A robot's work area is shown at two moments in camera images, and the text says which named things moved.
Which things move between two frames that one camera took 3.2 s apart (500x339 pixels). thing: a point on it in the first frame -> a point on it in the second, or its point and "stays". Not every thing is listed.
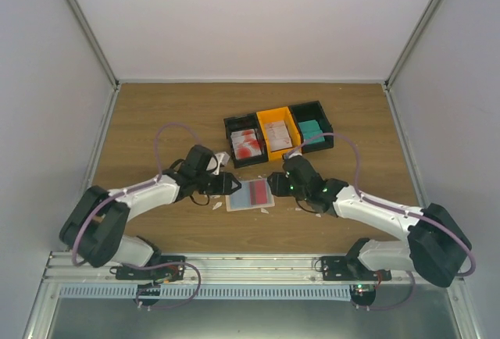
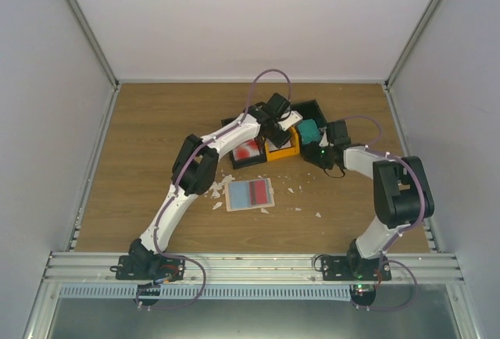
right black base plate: x=350 y=269 stays
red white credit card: x=258 y=192 stays
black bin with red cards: x=245 y=139 stays
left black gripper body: x=208 y=187 -> x=276 y=140
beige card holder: x=253 y=194 stays
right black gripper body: x=283 y=191 -> x=320 y=158
